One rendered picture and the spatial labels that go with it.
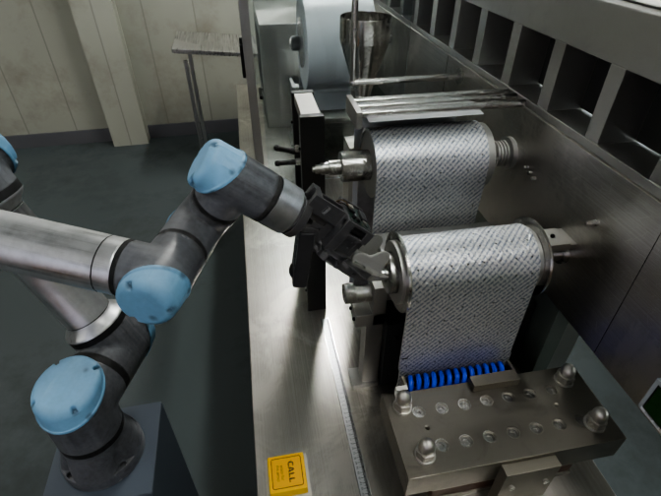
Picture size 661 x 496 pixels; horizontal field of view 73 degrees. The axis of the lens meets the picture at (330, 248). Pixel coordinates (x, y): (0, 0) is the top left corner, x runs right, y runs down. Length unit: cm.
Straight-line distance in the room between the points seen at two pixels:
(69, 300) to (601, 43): 99
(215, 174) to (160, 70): 388
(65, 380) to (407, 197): 71
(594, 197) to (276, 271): 86
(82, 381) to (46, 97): 399
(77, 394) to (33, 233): 34
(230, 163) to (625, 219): 60
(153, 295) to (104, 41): 384
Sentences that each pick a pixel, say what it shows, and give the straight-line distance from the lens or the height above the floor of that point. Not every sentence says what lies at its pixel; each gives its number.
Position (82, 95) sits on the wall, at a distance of 466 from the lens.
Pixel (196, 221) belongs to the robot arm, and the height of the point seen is 143.
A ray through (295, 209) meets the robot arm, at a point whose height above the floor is 143.
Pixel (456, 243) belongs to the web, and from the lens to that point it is 80.
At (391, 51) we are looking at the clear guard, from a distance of 168.
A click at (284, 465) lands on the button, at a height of 92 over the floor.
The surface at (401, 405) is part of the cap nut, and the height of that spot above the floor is 105.
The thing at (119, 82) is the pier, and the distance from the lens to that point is 439.
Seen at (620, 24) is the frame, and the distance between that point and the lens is 86.
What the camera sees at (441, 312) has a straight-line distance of 83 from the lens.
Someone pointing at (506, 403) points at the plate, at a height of 103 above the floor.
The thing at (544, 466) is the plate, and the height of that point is 102.
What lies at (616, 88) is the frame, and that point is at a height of 155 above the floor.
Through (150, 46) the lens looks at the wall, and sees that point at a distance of 442.
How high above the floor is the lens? 178
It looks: 38 degrees down
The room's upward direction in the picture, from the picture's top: straight up
